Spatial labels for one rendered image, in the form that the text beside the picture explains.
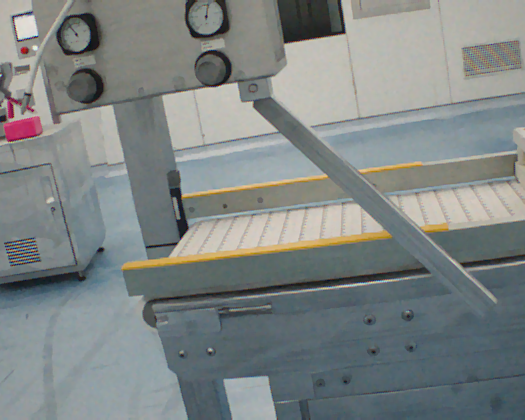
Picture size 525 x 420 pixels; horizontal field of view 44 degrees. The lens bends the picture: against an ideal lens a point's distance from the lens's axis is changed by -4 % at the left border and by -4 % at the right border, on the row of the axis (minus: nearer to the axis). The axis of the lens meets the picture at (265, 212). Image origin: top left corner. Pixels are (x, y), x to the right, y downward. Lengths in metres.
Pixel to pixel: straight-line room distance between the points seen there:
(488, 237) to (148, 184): 0.52
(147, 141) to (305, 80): 5.04
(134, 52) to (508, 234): 0.40
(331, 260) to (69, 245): 2.80
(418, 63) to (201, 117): 1.96
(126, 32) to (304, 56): 5.36
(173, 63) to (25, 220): 2.86
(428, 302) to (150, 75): 0.36
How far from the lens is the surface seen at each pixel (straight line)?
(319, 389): 0.81
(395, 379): 0.80
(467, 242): 0.69
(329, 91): 6.02
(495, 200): 0.88
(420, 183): 0.95
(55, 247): 3.46
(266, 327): 0.73
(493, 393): 0.84
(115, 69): 0.65
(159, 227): 1.02
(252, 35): 0.62
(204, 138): 6.06
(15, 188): 3.43
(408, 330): 0.73
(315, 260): 0.69
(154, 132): 0.98
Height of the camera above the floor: 1.10
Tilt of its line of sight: 16 degrees down
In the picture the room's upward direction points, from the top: 10 degrees counter-clockwise
